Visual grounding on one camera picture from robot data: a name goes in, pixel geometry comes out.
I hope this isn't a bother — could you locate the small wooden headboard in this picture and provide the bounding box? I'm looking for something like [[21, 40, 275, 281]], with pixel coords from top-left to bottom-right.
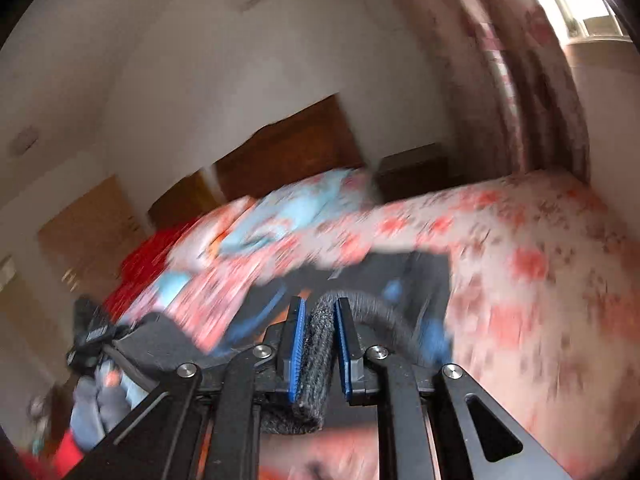
[[147, 169, 223, 231]]

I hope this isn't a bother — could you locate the red blanket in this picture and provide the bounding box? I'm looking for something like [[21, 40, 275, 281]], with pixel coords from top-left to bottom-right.
[[102, 217, 201, 316]]

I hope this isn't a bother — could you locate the dark striped knit sweater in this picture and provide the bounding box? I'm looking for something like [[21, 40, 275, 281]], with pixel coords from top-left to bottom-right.
[[112, 249, 453, 436]]

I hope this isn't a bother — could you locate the bed with floral sheet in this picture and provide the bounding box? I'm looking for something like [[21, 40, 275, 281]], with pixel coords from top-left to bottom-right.
[[100, 167, 626, 480]]

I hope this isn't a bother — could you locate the window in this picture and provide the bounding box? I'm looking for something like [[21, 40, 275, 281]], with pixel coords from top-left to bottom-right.
[[510, 0, 631, 43]]

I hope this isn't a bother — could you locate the pink floral curtain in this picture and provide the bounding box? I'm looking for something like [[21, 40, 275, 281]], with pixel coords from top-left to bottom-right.
[[430, 0, 591, 186]]

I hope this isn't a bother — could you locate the pink floral pillow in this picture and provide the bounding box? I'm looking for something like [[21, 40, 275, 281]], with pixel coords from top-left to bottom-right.
[[167, 195, 261, 271]]

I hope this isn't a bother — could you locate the large wooden headboard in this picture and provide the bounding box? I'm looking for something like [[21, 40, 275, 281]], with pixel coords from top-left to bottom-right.
[[214, 95, 365, 202]]

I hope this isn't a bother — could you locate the light blue patchwork cloth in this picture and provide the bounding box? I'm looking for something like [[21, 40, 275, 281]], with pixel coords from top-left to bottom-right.
[[150, 270, 193, 311]]

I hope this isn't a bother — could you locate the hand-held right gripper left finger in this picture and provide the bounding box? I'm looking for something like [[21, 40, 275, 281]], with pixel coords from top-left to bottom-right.
[[65, 296, 307, 480]]

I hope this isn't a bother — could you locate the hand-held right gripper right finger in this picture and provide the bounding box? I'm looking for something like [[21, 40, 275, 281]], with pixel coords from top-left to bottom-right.
[[334, 297, 573, 480]]

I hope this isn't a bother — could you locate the light blue floral pillow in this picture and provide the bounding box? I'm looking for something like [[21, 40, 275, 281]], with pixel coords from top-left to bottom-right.
[[217, 169, 373, 256]]

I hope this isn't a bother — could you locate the dark wooden nightstand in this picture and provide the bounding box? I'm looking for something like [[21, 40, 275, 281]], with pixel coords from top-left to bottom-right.
[[374, 142, 463, 203]]

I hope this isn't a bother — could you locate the light wooden wardrobe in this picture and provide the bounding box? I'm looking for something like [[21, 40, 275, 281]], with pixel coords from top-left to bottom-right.
[[37, 175, 148, 291]]

